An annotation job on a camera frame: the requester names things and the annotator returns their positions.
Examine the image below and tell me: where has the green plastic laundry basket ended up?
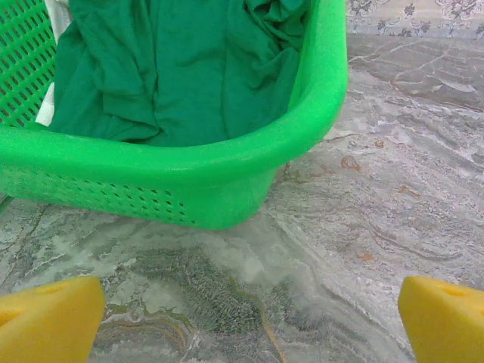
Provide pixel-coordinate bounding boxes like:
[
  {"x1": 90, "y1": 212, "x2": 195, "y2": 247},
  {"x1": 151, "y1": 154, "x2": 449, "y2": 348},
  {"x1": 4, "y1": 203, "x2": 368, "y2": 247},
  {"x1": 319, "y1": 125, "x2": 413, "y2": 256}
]
[{"x1": 0, "y1": 0, "x2": 349, "y2": 231}]

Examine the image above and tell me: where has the green t-shirt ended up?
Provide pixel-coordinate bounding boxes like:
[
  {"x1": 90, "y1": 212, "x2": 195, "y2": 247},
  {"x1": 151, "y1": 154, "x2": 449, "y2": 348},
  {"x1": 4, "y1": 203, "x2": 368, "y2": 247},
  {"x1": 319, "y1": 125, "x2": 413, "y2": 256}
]
[{"x1": 48, "y1": 0, "x2": 309, "y2": 147}]

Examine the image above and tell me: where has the crumpled white t-shirt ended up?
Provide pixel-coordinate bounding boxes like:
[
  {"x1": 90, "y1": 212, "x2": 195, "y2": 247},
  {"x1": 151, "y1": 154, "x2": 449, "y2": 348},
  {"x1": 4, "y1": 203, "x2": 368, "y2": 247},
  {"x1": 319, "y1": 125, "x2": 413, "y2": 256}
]
[{"x1": 35, "y1": 0, "x2": 73, "y2": 127}]

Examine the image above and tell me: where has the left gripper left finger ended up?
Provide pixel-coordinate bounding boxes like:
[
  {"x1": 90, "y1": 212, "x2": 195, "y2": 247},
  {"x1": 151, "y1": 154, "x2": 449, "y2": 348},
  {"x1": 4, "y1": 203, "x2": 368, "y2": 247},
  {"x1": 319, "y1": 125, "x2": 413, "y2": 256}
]
[{"x1": 0, "y1": 275, "x2": 107, "y2": 363}]

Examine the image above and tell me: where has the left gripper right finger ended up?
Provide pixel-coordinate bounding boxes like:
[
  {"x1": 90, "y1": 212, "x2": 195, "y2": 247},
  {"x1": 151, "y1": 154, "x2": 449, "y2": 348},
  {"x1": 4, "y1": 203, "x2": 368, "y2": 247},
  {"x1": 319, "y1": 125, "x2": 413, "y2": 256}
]
[{"x1": 398, "y1": 275, "x2": 484, "y2": 363}]

